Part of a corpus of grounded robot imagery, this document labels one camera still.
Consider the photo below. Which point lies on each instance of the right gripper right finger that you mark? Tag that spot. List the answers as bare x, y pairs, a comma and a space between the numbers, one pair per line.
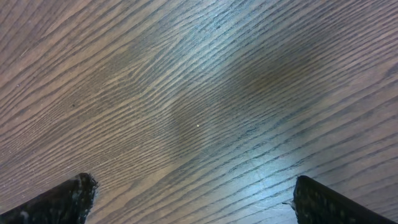
315, 203

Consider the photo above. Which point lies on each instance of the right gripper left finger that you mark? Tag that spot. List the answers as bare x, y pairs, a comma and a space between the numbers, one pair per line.
68, 203

